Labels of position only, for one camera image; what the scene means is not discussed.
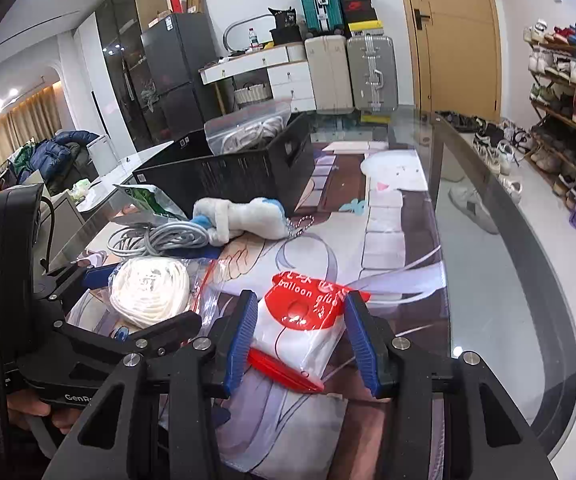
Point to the wooden door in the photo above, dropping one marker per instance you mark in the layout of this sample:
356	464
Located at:
457	35

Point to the woven basket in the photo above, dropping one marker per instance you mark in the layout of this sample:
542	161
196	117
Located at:
253	95

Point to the clear water bottle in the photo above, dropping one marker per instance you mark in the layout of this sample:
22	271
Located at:
253	40

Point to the black storage box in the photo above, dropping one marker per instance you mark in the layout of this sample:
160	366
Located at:
248	175

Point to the white blue plush toy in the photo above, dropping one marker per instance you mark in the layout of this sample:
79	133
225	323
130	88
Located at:
248	217

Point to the teal suitcase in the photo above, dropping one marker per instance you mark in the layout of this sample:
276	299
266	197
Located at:
318	0

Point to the grey side cabinet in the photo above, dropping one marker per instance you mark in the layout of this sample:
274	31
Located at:
68	225

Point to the wooden shoe rack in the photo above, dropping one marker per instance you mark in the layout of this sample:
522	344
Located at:
562	110

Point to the oval chrome mirror frame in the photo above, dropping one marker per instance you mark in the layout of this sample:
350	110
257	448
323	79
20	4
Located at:
233	27

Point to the beige suitcase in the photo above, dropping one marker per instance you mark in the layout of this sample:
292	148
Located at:
328	75

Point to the black bag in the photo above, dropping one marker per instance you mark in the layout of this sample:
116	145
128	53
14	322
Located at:
285	27

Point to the white marble-top cabinet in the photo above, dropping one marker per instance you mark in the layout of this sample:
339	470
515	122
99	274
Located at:
128	160

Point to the green white plastic bag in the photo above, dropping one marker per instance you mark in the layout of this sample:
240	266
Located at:
82	190

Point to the beige curtains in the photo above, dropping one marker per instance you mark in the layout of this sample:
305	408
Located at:
23	125

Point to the green medicine packet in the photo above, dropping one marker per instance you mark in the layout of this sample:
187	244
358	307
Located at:
153	200

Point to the white desk with drawers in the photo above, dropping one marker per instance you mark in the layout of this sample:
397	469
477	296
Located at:
283	77

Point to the printed cartoon table mat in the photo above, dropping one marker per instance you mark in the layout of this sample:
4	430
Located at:
392	280

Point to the dark grey refrigerator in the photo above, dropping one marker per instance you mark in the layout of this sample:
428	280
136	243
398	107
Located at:
178	60

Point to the red white balloon glue packet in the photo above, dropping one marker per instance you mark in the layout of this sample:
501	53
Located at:
303	330

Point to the white sneakers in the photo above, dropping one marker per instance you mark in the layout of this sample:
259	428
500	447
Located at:
472	205

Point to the dark glass-door cabinet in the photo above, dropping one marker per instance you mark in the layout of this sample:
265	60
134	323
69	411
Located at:
118	60

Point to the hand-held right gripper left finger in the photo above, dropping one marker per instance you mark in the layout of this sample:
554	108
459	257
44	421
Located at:
240	345

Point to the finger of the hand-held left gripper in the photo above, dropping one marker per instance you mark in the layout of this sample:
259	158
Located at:
99	276
168	328

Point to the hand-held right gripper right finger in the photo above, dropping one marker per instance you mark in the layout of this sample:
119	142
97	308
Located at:
362	350

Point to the blue puffer jacket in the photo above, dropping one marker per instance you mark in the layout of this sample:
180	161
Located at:
58	152

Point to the person's left hand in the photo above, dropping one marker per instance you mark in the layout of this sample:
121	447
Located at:
28	410

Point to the black shoe box red logo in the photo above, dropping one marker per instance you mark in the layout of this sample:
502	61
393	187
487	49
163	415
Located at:
357	5

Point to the pile of loose shoes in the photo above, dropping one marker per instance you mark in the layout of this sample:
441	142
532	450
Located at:
497	145

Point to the silver suitcase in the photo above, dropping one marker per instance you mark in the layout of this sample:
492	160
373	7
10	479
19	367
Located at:
370	72

